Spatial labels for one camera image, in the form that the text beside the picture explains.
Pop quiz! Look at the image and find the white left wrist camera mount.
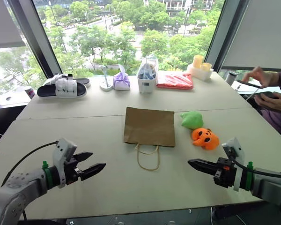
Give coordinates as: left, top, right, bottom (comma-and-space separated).
52, 138, 78, 189

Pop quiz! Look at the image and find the silver thermos bottle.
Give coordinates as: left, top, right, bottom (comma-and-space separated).
225, 71, 239, 86

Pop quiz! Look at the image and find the white thin cable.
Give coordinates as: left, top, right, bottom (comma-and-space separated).
245, 88, 261, 102

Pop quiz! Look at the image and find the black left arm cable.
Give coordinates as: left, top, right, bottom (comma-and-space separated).
0, 141, 59, 188

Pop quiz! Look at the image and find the purple tied cloth pouch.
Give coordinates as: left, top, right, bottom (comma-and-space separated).
112, 64, 132, 91

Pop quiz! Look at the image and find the orange plush toy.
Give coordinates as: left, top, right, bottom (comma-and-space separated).
191, 127, 221, 151

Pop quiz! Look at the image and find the dark window frame pillar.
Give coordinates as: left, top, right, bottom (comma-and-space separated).
204, 0, 251, 71
7, 0, 63, 78

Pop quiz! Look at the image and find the tall yellow plastic cup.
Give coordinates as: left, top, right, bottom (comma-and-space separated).
192, 55, 205, 69

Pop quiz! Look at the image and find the pink and white can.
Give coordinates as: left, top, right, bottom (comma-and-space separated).
24, 85, 36, 100

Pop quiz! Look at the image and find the black slipper with white strap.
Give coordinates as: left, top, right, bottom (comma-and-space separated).
37, 79, 88, 99
43, 73, 92, 89

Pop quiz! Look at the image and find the person's purple clothed body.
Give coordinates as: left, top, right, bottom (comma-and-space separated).
259, 108, 281, 143

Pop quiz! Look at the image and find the grey roller blind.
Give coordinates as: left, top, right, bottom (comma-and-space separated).
0, 0, 27, 50
218, 0, 281, 71

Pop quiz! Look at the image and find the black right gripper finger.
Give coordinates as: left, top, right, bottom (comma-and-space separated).
187, 158, 218, 168
189, 164, 217, 177

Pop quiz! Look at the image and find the red packaged cloth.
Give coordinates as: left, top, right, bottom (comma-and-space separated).
156, 71, 194, 90

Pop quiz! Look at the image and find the person's right hand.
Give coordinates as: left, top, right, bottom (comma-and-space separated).
243, 66, 281, 89

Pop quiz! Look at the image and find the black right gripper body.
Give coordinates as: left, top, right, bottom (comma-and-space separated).
213, 157, 237, 188

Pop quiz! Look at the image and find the clear plastic bag with items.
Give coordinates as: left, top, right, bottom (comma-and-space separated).
136, 54, 158, 81

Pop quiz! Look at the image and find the white plastic tray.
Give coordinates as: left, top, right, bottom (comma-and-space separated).
186, 63, 214, 82

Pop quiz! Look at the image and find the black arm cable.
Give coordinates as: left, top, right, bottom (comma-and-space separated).
0, 141, 59, 188
227, 150, 281, 180

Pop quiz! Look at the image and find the short yellow plastic cup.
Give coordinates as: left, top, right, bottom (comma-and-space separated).
200, 62, 213, 72

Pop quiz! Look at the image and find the white plastic storage basket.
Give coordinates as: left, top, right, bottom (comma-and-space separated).
137, 74, 157, 94

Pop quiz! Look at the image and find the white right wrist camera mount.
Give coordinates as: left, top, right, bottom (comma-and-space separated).
222, 137, 246, 192

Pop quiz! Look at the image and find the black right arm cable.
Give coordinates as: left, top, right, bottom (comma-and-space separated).
227, 150, 281, 180

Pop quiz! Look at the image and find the person's left hand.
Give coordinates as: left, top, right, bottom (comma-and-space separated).
254, 93, 281, 114

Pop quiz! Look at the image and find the brown paper bag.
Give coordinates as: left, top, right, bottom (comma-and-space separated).
123, 106, 177, 172

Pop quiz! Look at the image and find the dark handheld device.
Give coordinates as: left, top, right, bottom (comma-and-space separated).
255, 91, 279, 99

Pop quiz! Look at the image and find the white stand with round base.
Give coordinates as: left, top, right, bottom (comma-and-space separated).
99, 65, 114, 92

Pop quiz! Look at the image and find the black phone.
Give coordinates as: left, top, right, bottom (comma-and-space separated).
236, 79, 264, 90

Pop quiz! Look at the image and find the green plush toy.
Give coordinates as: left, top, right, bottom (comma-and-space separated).
179, 111, 205, 130

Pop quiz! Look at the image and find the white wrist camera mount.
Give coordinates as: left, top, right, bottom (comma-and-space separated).
222, 137, 246, 192
52, 138, 78, 189

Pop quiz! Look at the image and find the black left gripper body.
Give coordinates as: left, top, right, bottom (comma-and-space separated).
63, 157, 83, 186

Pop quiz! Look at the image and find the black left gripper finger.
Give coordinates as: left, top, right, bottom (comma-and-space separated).
80, 163, 107, 181
73, 151, 94, 163

